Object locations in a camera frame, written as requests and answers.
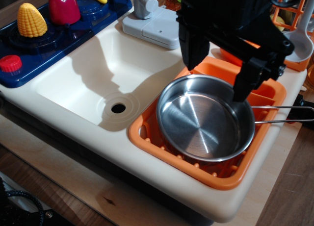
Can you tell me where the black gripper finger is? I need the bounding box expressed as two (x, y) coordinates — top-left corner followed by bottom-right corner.
(179, 22), (210, 71)
(233, 59), (286, 102)

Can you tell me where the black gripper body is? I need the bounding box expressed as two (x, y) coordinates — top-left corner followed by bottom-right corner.
(177, 0), (294, 60)

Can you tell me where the stainless steel pan wire handle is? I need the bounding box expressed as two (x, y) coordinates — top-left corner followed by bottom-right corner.
(156, 74), (314, 163)

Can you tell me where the orange plastic drying rack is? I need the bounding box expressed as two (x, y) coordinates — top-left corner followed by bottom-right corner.
(129, 56), (286, 190)

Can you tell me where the cream toy sink unit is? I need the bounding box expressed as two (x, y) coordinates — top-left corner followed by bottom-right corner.
(0, 5), (308, 224)

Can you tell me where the orange toy carrot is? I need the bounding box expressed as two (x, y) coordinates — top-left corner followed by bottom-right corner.
(220, 40), (260, 67)

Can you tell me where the grey toy faucet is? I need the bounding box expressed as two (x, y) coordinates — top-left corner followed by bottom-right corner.
(122, 0), (180, 50)

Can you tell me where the orange lattice basket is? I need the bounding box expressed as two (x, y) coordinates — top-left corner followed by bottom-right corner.
(271, 0), (310, 72)

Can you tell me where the transparent orange bowl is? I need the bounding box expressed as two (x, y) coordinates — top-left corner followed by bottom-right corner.
(158, 0), (181, 11)

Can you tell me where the grey plastic ladle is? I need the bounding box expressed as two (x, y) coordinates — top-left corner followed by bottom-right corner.
(284, 0), (314, 62)

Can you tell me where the black clamp right edge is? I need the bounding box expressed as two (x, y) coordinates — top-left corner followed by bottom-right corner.
(288, 94), (314, 129)

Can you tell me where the red toy pepper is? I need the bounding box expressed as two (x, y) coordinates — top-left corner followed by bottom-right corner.
(48, 0), (80, 25)

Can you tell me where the navy blue toy stove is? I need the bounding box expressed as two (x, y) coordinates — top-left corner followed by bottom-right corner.
(0, 0), (132, 88)

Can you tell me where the yellow toy corn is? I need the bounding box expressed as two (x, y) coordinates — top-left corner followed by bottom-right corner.
(17, 3), (48, 38)

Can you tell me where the red stove knob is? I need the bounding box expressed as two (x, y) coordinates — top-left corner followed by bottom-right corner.
(0, 55), (23, 73)

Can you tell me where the black braided cable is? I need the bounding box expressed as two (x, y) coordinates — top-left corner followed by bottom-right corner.
(4, 189), (45, 226)

